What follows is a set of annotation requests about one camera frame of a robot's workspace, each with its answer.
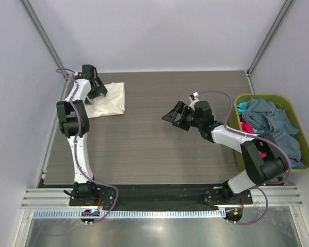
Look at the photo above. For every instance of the teal t shirt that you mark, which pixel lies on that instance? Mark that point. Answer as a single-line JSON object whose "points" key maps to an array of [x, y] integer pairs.
{"points": [[242, 107]]}

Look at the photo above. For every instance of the aluminium corner post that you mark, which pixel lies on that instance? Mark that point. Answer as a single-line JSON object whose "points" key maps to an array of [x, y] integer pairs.
{"points": [[27, 6], [278, 20]]}

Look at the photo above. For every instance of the red t shirt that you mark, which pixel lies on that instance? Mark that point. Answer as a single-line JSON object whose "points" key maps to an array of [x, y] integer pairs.
{"points": [[246, 127]]}

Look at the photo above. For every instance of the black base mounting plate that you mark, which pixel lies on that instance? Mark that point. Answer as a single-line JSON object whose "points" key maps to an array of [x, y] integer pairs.
{"points": [[156, 197]]}

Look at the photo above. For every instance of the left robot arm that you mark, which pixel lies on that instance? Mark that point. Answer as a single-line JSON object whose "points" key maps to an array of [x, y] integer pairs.
{"points": [[74, 125]]}

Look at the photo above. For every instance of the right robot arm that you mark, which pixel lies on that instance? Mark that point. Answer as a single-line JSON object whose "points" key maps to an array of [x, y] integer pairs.
{"points": [[263, 160]]}

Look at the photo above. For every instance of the grey blue t shirt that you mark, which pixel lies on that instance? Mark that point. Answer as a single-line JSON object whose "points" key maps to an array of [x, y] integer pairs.
{"points": [[265, 117]]}

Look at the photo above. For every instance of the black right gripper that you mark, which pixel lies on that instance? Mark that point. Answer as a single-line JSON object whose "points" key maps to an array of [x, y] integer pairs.
{"points": [[171, 116]]}

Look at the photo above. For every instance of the olive green plastic bin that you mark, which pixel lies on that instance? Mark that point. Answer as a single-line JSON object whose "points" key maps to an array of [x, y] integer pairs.
{"points": [[281, 103]]}

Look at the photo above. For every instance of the aluminium frame rail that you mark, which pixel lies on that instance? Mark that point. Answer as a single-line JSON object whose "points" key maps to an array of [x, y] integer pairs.
{"points": [[55, 197]]}

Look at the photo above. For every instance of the white slotted cable duct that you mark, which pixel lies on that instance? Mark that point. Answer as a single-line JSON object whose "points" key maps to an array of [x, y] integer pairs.
{"points": [[95, 214]]}

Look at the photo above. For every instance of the cream white t shirt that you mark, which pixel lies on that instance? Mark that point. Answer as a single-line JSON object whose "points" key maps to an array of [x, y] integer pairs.
{"points": [[111, 104]]}

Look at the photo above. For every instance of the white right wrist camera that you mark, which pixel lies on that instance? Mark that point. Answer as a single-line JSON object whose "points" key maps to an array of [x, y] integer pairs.
{"points": [[193, 99]]}

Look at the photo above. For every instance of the left aluminium corner post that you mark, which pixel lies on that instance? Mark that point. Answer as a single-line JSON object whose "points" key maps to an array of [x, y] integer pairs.
{"points": [[27, 6]]}

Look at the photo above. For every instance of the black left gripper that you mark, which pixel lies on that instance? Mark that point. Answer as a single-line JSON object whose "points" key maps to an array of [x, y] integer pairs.
{"points": [[100, 89]]}

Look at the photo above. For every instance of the right aluminium corner post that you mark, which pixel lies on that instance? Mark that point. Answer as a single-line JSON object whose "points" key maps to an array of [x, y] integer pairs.
{"points": [[278, 20]]}

